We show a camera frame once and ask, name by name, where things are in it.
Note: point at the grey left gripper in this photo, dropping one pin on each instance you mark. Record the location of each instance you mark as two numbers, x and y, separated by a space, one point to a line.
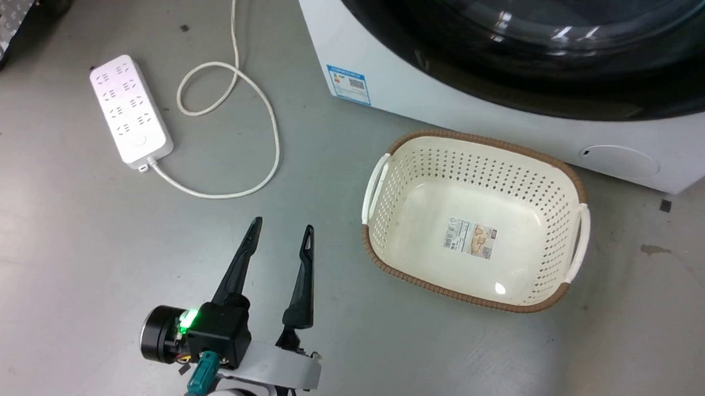
276 365

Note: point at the white washing machine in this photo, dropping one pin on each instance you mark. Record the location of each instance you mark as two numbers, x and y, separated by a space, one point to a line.
394 71

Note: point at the dark glass washing machine door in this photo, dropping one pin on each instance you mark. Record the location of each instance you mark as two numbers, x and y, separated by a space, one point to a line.
559 34

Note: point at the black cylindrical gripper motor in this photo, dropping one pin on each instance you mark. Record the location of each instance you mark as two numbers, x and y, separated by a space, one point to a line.
156 334

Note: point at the cream laundry basket brown rim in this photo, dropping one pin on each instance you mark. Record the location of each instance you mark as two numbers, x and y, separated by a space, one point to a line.
423 177

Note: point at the paper label sticker in basket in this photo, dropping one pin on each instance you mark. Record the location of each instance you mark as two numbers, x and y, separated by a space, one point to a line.
471 238

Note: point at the blue energy label sticker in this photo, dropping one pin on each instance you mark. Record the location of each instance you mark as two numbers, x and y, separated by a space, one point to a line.
349 85

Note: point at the white power strip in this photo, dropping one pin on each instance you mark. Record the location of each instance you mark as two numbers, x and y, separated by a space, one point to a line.
129 109

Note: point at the round white drain filter cover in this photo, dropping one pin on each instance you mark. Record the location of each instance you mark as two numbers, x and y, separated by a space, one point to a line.
618 161

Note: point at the black floor tape square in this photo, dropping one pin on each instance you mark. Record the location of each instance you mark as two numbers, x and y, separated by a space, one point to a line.
665 206

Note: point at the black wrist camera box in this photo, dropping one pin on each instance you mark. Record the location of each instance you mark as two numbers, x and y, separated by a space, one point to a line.
218 332

